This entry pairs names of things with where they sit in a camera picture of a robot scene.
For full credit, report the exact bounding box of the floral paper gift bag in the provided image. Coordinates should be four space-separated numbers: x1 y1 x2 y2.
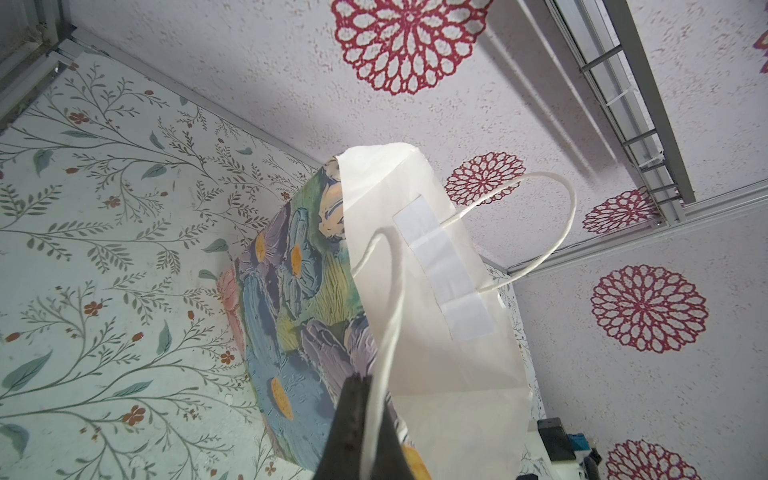
217 143 533 479

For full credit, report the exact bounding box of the fake bun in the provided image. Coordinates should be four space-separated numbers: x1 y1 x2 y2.
402 444 432 480

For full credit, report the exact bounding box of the black wall shelf rail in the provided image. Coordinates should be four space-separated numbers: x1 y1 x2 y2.
546 0 696 226

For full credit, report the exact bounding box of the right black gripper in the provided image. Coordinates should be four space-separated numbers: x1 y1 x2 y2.
516 417 602 480

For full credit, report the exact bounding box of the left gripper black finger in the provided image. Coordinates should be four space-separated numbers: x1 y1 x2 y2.
313 374 415 480

